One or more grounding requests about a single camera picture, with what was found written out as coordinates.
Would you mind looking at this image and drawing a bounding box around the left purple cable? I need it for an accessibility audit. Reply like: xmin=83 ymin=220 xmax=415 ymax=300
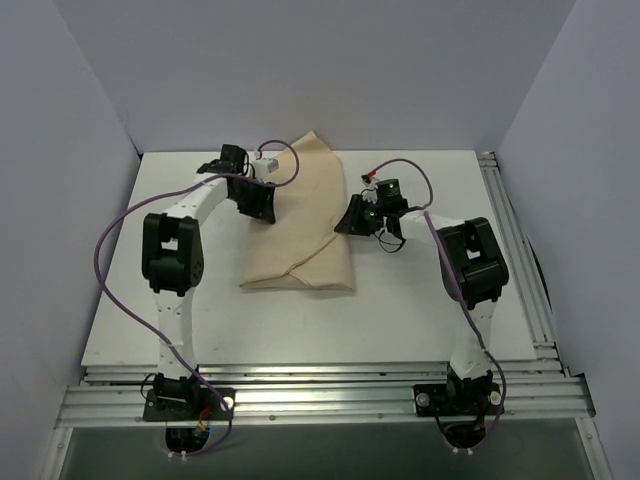
xmin=93 ymin=138 xmax=301 ymax=457

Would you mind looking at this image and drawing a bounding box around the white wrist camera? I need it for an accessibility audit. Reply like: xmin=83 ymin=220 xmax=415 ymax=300
xmin=250 ymin=158 xmax=279 ymax=182
xmin=360 ymin=171 xmax=379 ymax=204

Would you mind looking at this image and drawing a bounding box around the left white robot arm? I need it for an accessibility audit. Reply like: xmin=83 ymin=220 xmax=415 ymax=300
xmin=142 ymin=145 xmax=279 ymax=419

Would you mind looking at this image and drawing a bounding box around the black loop cable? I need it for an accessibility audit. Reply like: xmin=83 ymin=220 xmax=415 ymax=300
xmin=376 ymin=227 xmax=407 ymax=253

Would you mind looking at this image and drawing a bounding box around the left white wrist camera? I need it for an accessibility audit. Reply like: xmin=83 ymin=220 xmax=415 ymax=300
xmin=250 ymin=158 xmax=279 ymax=182

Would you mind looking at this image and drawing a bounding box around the purple cable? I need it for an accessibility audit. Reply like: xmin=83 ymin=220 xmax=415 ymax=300
xmin=360 ymin=157 xmax=506 ymax=446
xmin=93 ymin=138 xmax=301 ymax=457

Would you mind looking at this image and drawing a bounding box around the right side aluminium rail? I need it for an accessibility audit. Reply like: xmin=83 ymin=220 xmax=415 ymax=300
xmin=477 ymin=152 xmax=568 ymax=376

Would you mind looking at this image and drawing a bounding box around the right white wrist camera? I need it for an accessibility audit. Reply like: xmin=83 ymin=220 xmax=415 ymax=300
xmin=360 ymin=171 xmax=379 ymax=204

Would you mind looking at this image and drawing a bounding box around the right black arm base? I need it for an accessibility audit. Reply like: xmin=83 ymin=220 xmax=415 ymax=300
xmin=412 ymin=373 xmax=504 ymax=418

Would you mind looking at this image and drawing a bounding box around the aluminium rail frame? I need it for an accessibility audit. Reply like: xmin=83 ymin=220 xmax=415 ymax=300
xmin=41 ymin=344 xmax=595 ymax=479

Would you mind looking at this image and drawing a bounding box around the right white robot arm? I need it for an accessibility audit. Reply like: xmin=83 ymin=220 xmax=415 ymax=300
xmin=334 ymin=174 xmax=509 ymax=413

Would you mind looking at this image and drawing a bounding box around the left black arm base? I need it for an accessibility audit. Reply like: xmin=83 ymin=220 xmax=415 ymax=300
xmin=142 ymin=387 xmax=232 ymax=422

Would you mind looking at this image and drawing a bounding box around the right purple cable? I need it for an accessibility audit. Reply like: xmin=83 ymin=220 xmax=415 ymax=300
xmin=360 ymin=157 xmax=506 ymax=446

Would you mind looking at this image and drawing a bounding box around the beige cloth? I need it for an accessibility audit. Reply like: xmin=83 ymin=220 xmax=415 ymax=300
xmin=240 ymin=131 xmax=355 ymax=291

